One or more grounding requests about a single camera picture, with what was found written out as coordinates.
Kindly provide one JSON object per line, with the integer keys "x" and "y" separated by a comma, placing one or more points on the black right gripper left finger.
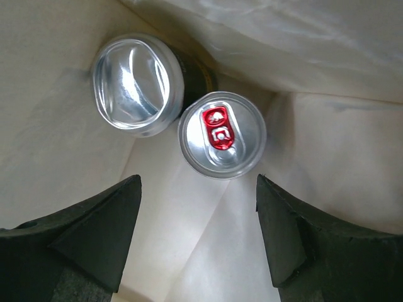
{"x": 75, "y": 254}

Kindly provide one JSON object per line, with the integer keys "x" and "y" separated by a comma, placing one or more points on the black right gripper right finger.
{"x": 314, "y": 256}

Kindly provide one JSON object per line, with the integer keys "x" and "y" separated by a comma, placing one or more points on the red tab drink can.
{"x": 222, "y": 135}

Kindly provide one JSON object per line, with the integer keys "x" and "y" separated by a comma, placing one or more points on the beige canvas tote bag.
{"x": 327, "y": 76}

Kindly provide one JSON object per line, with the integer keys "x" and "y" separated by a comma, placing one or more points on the silver top drink can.
{"x": 142, "y": 84}

